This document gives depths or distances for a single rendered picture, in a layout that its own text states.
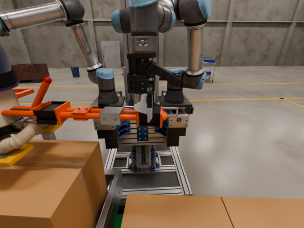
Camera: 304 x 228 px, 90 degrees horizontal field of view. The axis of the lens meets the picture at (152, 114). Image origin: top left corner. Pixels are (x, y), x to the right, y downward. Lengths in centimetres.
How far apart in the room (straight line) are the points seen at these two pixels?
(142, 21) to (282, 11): 1412
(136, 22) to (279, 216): 120
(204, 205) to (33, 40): 1281
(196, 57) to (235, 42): 1187
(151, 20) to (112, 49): 1062
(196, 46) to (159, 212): 96
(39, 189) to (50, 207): 10
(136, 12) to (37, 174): 69
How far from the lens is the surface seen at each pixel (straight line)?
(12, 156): 69
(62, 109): 62
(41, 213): 65
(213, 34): 1212
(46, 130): 79
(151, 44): 46
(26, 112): 68
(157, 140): 124
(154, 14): 46
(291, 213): 131
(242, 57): 1322
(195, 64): 99
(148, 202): 108
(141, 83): 47
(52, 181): 74
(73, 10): 105
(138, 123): 50
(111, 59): 1103
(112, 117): 53
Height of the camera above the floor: 142
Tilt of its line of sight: 24 degrees down
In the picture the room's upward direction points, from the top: straight up
